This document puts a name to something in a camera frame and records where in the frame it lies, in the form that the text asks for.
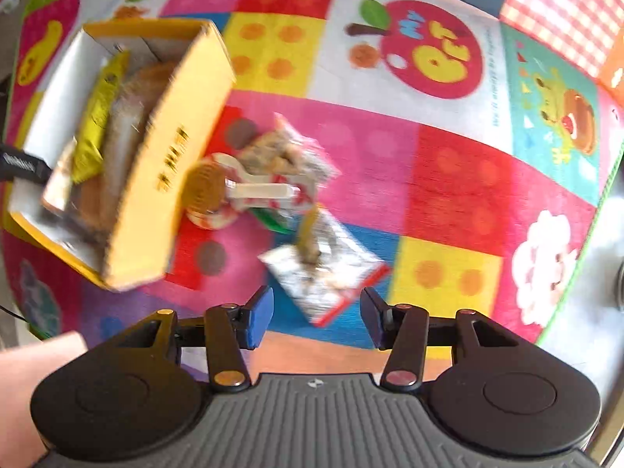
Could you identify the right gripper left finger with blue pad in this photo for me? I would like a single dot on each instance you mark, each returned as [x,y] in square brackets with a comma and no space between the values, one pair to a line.
[230,329]

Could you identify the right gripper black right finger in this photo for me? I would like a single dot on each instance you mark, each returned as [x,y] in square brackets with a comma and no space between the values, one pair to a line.
[402,330]

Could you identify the yellow snack packet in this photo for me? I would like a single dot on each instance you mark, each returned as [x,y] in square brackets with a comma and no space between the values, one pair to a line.
[87,157]

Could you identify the clear snack bag red edge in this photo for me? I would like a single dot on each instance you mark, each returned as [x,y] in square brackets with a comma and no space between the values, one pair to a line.
[325,268]

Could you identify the yellow cardboard box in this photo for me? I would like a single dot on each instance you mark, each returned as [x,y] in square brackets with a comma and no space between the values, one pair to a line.
[177,132]

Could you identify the spiral lollipop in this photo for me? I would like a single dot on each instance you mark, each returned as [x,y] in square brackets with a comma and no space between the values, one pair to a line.
[218,189]

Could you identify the person's hand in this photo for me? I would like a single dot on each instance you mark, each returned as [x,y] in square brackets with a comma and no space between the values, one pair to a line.
[22,369]

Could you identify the colourful cartoon patchwork blanket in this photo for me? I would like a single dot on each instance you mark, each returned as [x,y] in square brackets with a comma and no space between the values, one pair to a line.
[476,142]

